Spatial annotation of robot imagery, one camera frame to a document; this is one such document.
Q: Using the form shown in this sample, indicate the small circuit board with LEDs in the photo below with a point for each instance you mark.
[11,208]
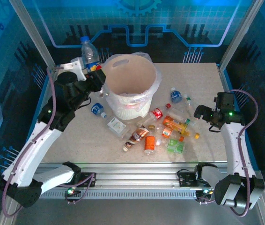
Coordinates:
[205,191]
[71,191]

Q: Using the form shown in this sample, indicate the gold bottle cap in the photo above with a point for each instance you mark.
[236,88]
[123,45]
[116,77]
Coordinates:
[152,127]

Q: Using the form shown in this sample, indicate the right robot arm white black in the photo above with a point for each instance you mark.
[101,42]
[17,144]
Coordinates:
[233,150]

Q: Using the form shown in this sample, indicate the small clear bottle white cap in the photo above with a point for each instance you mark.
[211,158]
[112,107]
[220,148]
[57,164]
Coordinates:
[158,141]

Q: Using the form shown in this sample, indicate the grey metal bench panel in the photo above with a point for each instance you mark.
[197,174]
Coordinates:
[134,213]

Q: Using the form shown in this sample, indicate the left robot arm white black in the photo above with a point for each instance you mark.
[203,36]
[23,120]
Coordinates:
[34,150]

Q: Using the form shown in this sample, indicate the brown label bottle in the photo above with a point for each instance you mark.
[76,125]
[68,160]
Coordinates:
[137,136]

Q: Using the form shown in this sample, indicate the clear bottle green neck band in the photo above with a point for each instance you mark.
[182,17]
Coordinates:
[187,121]
[188,101]

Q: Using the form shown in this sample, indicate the white ribbed plastic bin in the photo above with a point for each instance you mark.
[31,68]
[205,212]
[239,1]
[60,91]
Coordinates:
[132,112]

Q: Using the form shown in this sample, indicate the red label cola bottle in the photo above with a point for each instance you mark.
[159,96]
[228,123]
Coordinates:
[156,114]

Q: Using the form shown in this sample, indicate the orange juice bottle yellow label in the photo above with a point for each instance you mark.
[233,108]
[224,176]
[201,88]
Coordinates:
[173,124]

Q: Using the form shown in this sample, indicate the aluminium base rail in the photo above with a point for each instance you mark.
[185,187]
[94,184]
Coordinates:
[134,173]

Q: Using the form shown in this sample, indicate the orange label clear bottle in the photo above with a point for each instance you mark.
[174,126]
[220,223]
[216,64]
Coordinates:
[149,143]

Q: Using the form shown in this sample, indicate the green label bottle orange cap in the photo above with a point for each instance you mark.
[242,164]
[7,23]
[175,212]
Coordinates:
[175,145]

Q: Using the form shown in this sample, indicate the clear bottle blue cap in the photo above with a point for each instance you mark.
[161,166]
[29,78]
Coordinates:
[90,55]

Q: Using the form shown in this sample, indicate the clear square container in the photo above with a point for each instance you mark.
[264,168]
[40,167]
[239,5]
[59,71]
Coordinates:
[116,125]

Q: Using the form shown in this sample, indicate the aluminium frame post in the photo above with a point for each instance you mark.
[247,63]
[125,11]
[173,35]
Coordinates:
[239,35]
[34,35]

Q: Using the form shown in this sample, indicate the small orange label bottle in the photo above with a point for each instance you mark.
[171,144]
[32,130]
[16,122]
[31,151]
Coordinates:
[167,132]

